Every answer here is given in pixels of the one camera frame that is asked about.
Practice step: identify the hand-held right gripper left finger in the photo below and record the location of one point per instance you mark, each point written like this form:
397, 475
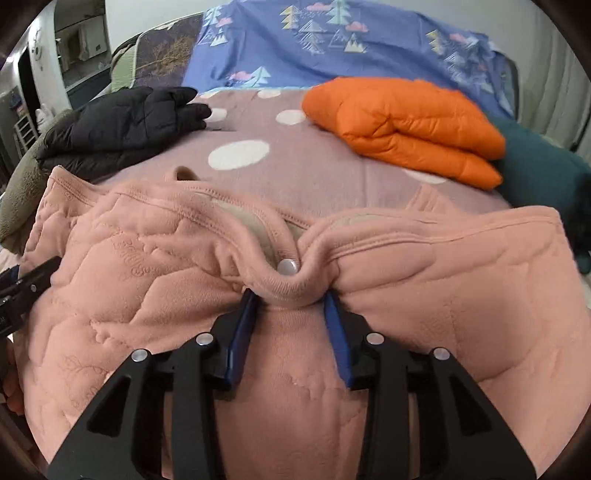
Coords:
240, 341

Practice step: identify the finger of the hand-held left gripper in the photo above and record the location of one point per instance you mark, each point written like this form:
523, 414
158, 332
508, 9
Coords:
8, 277
39, 277

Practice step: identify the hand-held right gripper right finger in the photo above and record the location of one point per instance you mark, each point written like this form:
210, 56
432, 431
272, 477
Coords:
339, 341

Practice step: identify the pink quilted jacket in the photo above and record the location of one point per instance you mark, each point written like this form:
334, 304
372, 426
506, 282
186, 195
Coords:
415, 300

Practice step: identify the olive fleece cloth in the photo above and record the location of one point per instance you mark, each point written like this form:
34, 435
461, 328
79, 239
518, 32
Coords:
23, 194

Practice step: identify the white rack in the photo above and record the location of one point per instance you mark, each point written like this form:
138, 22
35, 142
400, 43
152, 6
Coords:
25, 131

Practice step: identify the white cat figurine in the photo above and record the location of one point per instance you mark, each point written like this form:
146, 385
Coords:
44, 115

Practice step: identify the black puffer jacket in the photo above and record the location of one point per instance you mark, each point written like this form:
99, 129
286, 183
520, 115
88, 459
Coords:
124, 124

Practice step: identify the dotted mauve blanket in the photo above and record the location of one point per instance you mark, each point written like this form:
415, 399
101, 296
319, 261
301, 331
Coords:
300, 157

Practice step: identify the dark blue cabinet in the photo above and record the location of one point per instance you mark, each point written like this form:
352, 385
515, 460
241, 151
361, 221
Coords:
87, 90

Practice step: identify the green quilted cushion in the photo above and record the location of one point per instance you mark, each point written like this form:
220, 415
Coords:
122, 69

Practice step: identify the orange puffer jacket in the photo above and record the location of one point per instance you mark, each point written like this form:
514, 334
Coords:
406, 120

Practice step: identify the dark tree-print quilt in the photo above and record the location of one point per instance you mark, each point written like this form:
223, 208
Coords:
161, 50

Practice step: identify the teal garment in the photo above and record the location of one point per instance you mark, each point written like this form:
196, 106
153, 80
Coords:
540, 175

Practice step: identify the blue tree-print sheet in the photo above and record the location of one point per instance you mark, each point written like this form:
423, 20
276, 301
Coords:
277, 46

